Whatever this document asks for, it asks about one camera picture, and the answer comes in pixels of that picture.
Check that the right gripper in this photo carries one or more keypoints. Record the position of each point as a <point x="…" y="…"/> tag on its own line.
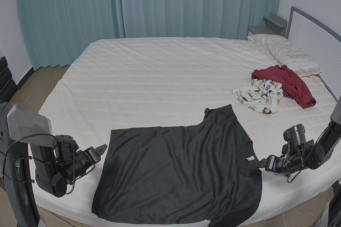
<point x="281" y="164"/>

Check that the black T-shirt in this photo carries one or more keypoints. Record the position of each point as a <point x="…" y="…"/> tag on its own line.
<point x="173" y="172"/>

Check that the bed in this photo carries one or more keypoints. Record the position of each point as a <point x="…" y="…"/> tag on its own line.
<point x="159" y="74"/>

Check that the dark red garment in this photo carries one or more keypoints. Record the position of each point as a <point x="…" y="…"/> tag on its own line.
<point x="295" y="82"/>

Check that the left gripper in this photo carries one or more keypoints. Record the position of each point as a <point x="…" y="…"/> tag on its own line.
<point x="92" y="156"/>

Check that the dark grey chest of drawers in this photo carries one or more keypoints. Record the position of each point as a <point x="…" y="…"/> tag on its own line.
<point x="5" y="79"/>

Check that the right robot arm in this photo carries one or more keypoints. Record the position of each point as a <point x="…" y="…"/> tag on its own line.
<point x="295" y="135"/>

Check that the white printed garment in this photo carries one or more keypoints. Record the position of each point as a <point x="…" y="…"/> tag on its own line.
<point x="258" y="95"/>

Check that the cream pillow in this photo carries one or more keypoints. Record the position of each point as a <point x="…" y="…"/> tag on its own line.
<point x="287" y="53"/>

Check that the grey bedside table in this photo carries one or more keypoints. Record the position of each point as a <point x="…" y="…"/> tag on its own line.
<point x="267" y="26"/>

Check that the purple garment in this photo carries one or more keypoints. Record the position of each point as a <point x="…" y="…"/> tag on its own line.
<point x="288" y="94"/>

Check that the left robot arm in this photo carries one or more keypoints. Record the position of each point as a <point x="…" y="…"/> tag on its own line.
<point x="26" y="122"/>

